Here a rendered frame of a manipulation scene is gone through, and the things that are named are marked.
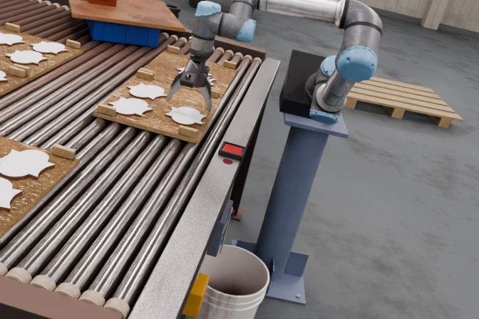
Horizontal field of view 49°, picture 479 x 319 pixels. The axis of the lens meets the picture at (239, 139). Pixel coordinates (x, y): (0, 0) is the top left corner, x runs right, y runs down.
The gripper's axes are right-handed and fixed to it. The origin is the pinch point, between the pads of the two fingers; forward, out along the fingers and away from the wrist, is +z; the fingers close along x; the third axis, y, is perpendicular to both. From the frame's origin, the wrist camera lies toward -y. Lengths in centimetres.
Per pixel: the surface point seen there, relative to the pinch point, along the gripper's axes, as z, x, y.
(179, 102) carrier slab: 3.4, 5.2, 10.9
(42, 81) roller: 5, 52, 2
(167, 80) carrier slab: 3.1, 15.1, 30.4
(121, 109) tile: 2.8, 19.7, -9.1
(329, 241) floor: 96, -80, 96
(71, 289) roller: 6, 1, -88
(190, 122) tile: 2.7, -2.6, -4.7
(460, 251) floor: 96, -163, 124
